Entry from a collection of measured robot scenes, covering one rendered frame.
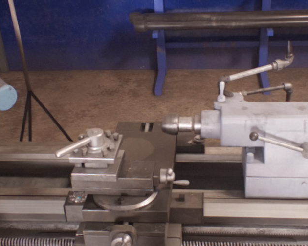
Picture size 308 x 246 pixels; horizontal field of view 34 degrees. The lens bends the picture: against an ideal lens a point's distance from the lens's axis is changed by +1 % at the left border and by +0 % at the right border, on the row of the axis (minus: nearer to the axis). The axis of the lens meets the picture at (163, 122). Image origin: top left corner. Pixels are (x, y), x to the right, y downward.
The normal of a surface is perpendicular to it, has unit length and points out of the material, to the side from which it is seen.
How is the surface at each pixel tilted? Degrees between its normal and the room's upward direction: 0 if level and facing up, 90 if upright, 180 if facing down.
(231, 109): 0
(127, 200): 0
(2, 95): 94
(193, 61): 90
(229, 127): 86
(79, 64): 90
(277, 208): 36
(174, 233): 0
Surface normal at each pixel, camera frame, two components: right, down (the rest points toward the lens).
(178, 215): -0.08, 0.50
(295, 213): -0.08, -0.41
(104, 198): -0.05, -0.87
